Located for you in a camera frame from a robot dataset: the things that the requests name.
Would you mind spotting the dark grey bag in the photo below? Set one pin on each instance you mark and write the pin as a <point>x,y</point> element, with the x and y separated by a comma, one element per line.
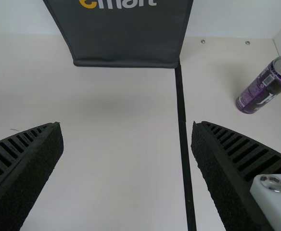
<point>126,36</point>

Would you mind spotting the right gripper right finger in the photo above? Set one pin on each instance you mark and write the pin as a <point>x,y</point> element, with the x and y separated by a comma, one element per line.
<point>222,168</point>

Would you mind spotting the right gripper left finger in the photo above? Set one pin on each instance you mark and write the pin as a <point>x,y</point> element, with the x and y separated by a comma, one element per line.
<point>22,173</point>

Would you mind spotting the black strip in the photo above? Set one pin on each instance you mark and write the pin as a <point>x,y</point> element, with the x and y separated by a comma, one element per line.
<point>182,108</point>

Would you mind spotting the purple can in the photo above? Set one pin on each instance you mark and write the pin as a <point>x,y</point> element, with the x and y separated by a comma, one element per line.
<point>260,91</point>

